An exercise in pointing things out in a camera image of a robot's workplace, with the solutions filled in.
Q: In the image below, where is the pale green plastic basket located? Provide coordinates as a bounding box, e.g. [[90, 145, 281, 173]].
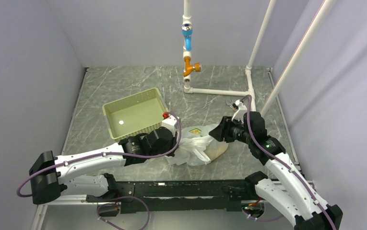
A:
[[102, 88, 169, 142]]

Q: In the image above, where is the white pvc pipe frame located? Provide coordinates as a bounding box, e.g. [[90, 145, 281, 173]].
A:
[[183, 0, 337, 117]]

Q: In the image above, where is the blue pipe valve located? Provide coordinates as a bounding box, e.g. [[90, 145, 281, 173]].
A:
[[181, 21, 193, 51]]

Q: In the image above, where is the aluminium frame rail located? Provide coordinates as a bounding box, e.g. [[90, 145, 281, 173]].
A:
[[44, 195, 90, 206]]

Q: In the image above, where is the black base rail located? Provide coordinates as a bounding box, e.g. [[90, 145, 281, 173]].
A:
[[85, 179, 258, 214]]

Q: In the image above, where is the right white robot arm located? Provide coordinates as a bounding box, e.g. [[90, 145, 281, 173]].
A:
[[209, 112, 343, 230]]

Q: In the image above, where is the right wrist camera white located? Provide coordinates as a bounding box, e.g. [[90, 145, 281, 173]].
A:
[[231, 100, 248, 123]]

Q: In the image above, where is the white plastic bag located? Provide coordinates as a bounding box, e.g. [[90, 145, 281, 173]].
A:
[[166, 124, 228, 166]]

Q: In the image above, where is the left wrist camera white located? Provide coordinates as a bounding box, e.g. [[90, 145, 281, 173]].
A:
[[161, 112, 179, 136]]

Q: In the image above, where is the silver orange wrench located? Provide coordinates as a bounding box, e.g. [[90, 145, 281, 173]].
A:
[[226, 100, 244, 111]]

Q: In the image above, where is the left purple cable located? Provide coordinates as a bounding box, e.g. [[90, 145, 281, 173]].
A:
[[16, 112, 182, 198]]

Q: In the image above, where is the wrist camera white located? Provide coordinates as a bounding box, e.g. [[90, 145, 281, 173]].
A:
[[161, 112, 179, 136], [231, 100, 248, 123]]

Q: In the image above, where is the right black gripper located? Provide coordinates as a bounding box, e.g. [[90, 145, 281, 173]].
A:
[[209, 115, 253, 145]]

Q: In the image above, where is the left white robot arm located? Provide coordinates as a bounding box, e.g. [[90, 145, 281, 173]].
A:
[[29, 127, 181, 205]]

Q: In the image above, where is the orange pipe valve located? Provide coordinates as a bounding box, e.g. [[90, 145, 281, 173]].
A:
[[183, 56, 202, 77]]

